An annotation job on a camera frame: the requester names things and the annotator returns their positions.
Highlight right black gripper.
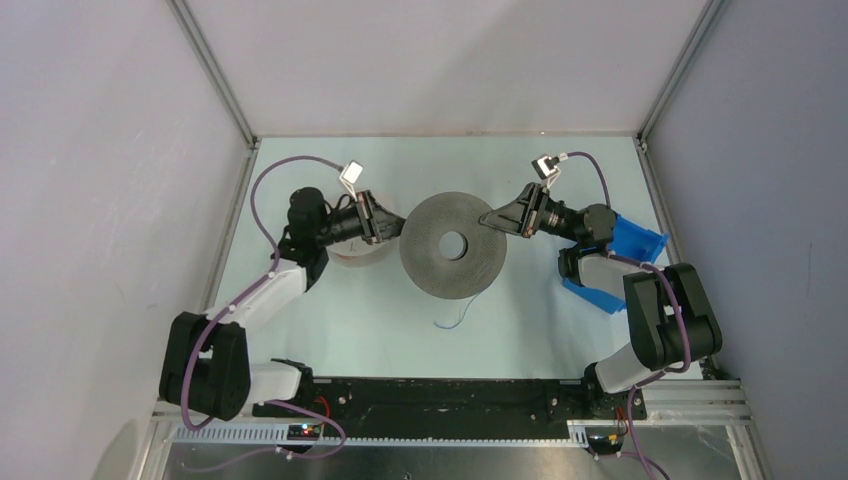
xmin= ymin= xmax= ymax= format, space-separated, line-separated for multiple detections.
xmin=480 ymin=181 xmax=582 ymax=243

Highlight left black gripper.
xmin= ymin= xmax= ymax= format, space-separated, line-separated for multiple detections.
xmin=314 ymin=191 xmax=415 ymax=248

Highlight white cable spool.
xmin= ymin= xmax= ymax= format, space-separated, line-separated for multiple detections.
xmin=324 ymin=190 xmax=399 ymax=267

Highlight black cable spool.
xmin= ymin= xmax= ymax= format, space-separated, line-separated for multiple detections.
xmin=399 ymin=192 xmax=507 ymax=300

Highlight blue thin cable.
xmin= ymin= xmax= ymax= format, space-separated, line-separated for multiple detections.
xmin=433 ymin=294 xmax=481 ymax=331

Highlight blue plastic bin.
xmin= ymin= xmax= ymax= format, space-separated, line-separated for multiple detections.
xmin=563 ymin=216 xmax=670 ymax=314

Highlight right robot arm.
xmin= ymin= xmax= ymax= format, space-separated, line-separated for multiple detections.
xmin=480 ymin=183 xmax=723 ymax=418

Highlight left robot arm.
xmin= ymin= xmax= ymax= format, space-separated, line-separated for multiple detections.
xmin=159 ymin=187 xmax=405 ymax=421

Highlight left controller board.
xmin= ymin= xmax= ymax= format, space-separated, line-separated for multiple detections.
xmin=286 ymin=424 xmax=323 ymax=442

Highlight controller board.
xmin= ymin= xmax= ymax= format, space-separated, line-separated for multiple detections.
xmin=286 ymin=424 xmax=323 ymax=442
xmin=586 ymin=433 xmax=627 ymax=459

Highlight right controller board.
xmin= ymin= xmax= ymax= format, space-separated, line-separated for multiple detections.
xmin=586 ymin=433 xmax=627 ymax=459

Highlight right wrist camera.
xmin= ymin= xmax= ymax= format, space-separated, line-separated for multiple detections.
xmin=530 ymin=152 xmax=569 ymax=191

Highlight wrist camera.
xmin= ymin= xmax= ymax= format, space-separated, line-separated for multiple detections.
xmin=530 ymin=152 xmax=569 ymax=191
xmin=339 ymin=160 xmax=364 ymax=187

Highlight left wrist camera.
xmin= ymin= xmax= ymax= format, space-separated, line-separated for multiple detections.
xmin=339 ymin=160 xmax=364 ymax=187

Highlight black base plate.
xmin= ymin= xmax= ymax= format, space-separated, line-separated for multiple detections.
xmin=290 ymin=377 xmax=635 ymax=439

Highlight white slotted cable duct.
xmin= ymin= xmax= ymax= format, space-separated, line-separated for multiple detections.
xmin=172 ymin=423 xmax=588 ymax=448

